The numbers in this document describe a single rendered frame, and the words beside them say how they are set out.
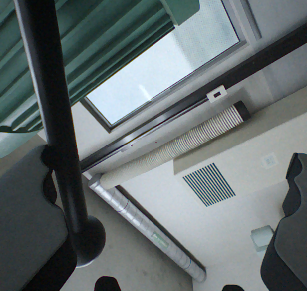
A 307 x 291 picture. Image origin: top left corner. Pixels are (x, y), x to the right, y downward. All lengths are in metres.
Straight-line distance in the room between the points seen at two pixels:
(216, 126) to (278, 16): 0.80
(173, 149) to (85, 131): 0.79
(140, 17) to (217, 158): 1.50
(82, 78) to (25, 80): 0.05
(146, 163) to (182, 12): 1.64
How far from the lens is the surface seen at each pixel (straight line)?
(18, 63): 0.19
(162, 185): 2.20
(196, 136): 1.63
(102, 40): 0.18
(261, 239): 2.22
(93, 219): 0.17
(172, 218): 2.59
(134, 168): 1.85
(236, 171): 1.76
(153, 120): 1.66
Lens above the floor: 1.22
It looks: 20 degrees up
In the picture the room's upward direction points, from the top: 120 degrees counter-clockwise
